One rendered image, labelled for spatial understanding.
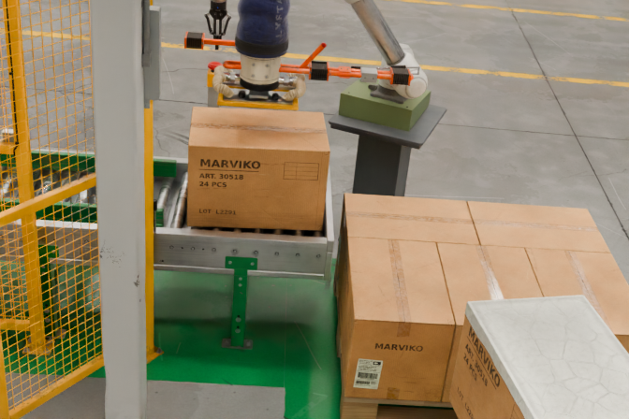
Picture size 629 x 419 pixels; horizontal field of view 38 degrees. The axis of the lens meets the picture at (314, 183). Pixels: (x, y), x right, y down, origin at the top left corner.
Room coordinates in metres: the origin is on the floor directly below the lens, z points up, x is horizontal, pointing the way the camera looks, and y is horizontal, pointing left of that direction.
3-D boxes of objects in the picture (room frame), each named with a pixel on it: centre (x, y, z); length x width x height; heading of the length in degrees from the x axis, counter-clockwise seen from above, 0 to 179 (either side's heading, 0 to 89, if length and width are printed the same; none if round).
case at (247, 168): (3.64, 0.27, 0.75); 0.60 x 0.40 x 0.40; 97
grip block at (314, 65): (3.66, 0.03, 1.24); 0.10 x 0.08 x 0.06; 4
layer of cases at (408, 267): (3.39, -0.77, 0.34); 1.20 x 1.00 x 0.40; 93
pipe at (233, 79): (3.64, 0.28, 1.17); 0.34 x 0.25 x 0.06; 94
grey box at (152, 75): (2.70, 0.62, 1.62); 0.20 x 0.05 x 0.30; 93
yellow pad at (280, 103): (3.55, 0.27, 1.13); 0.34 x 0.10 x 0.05; 94
